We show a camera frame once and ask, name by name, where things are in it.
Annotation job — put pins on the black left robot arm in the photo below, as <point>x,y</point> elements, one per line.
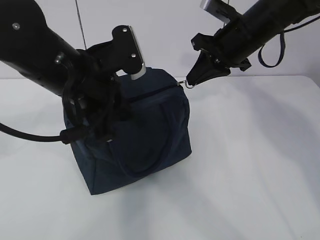
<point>32,48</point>

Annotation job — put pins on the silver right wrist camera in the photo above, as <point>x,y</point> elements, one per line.
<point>220,10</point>

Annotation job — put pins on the dark navy lunch bag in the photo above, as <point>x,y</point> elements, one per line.
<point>154,138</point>

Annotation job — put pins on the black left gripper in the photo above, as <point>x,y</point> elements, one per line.
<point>92,106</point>

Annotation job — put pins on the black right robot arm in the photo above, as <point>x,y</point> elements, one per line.
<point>243,34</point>

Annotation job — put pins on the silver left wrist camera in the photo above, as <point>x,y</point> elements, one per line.
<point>122,53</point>

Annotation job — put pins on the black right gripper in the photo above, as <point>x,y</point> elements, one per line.
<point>221,48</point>

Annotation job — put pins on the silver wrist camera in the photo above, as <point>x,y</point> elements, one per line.
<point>220,10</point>
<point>122,53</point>

